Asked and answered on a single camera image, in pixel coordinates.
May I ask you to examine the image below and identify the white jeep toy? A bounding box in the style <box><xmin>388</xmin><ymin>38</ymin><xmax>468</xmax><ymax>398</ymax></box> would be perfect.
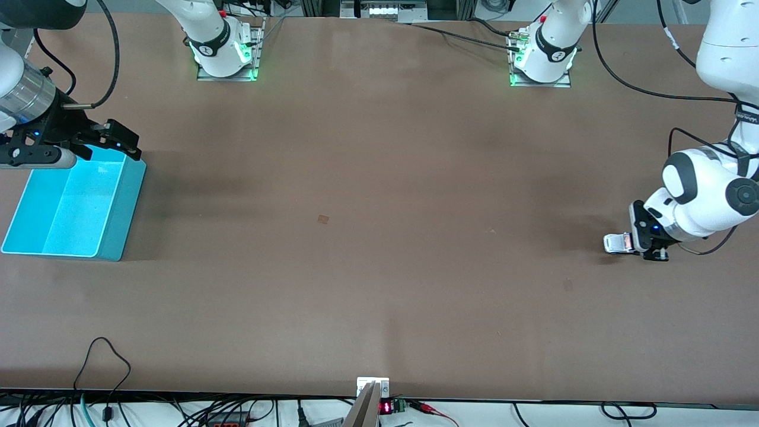
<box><xmin>603</xmin><ymin>232</ymin><xmax>634</xmax><ymax>255</ymax></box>

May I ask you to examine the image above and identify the turquoise plastic bin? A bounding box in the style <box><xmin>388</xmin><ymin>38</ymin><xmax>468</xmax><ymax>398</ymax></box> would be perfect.
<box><xmin>1</xmin><ymin>145</ymin><xmax>147</xmax><ymax>262</ymax></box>

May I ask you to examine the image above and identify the red clip lead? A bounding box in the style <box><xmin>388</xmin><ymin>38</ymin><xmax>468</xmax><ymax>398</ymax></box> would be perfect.
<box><xmin>408</xmin><ymin>400</ymin><xmax>461</xmax><ymax>427</ymax></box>

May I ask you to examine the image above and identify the orange black power strip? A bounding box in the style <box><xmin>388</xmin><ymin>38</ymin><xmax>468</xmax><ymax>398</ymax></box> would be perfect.
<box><xmin>206</xmin><ymin>413</ymin><xmax>253</xmax><ymax>427</ymax></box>

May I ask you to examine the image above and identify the short black right arm cable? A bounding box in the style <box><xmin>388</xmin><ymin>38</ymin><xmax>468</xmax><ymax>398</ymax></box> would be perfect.
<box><xmin>33</xmin><ymin>28</ymin><xmax>78</xmax><ymax>97</ymax></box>

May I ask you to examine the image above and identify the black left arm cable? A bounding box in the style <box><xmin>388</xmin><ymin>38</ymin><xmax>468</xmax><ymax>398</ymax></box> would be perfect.
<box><xmin>592</xmin><ymin>0</ymin><xmax>759</xmax><ymax>256</ymax></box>

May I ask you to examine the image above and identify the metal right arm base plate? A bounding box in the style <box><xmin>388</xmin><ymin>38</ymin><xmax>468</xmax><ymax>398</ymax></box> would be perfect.
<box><xmin>197</xmin><ymin>17</ymin><xmax>266</xmax><ymax>82</ymax></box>

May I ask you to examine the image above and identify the black coiled edge cable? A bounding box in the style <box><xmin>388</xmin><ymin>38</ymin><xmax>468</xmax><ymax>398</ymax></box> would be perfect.
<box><xmin>600</xmin><ymin>401</ymin><xmax>658</xmax><ymax>421</ymax></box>

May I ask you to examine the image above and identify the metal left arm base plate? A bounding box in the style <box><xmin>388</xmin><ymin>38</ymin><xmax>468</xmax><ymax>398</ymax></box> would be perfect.
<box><xmin>509</xmin><ymin>27</ymin><xmax>572</xmax><ymax>89</ymax></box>

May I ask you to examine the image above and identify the black looped cable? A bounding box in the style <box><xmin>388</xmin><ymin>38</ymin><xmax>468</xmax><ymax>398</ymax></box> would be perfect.
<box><xmin>73</xmin><ymin>337</ymin><xmax>132</xmax><ymax>423</ymax></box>

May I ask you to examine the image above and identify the short black tabletop cable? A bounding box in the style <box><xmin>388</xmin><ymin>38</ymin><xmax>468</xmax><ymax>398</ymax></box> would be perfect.
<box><xmin>468</xmin><ymin>18</ymin><xmax>518</xmax><ymax>39</ymax></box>

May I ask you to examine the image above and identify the long black tabletop cable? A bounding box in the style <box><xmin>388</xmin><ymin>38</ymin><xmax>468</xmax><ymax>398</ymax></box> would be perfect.
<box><xmin>409</xmin><ymin>23</ymin><xmax>522</xmax><ymax>53</ymax></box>

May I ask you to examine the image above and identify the aluminium frame light unit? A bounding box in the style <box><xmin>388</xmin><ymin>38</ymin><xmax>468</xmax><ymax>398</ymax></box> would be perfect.
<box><xmin>339</xmin><ymin>0</ymin><xmax>429</xmax><ymax>19</ymax></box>

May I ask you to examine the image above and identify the white mount bracket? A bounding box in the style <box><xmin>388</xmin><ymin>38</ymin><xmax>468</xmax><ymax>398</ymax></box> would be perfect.
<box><xmin>356</xmin><ymin>377</ymin><xmax>391</xmax><ymax>399</ymax></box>

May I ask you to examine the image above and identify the grey camera mount bar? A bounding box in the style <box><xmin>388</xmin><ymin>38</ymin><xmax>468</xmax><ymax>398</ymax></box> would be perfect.
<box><xmin>342</xmin><ymin>381</ymin><xmax>382</xmax><ymax>427</ymax></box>

